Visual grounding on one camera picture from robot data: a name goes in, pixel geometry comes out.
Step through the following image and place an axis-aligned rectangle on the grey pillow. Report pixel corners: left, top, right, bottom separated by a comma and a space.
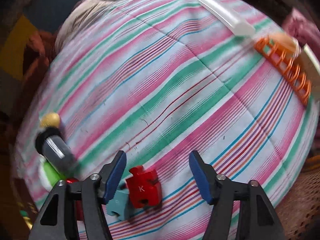
55, 0, 123, 54

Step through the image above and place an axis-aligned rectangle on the brown blanket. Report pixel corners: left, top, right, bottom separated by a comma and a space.
15, 30, 56, 111

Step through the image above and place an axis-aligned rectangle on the multicolour padded headboard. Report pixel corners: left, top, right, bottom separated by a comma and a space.
1, 0, 80, 114

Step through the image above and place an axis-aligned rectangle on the white plastic tube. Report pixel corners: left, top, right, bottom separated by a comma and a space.
198, 0, 256, 36

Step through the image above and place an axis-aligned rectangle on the striped bed quilt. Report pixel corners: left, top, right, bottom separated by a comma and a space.
15, 0, 319, 239

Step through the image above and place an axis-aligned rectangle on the red puzzle block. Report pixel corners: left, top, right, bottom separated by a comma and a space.
126, 166, 162, 209

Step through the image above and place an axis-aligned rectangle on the yellow oval soap box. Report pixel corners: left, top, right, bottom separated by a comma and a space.
40, 112, 61, 128

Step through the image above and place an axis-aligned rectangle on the red lipstick tube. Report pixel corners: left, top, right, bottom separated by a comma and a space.
66, 178, 84, 221

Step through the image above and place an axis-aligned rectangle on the black lidded clear jar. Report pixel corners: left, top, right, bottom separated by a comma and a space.
35, 127, 75, 176

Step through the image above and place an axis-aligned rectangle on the teal puzzle block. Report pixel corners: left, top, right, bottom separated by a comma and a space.
106, 182, 132, 221

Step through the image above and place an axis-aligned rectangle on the white green square bottle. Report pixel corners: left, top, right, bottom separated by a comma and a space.
38, 156, 66, 192

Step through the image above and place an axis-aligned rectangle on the orange plastic rack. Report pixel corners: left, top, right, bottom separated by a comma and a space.
254, 36, 311, 106

